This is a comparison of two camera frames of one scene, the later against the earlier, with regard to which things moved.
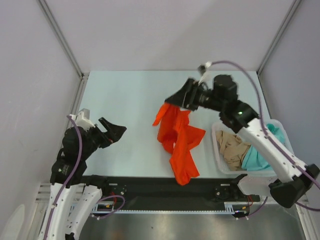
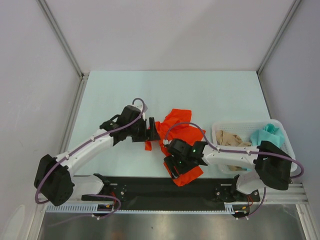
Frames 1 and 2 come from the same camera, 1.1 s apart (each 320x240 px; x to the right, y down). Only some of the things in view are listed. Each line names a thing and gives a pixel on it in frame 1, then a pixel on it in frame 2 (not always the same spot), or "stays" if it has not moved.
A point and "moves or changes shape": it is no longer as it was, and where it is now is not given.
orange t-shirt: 177,137 moves or changes shape
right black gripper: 185,97 to 169,162
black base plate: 163,192 stays
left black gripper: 114,132 to 151,133
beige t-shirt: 232,149 stays
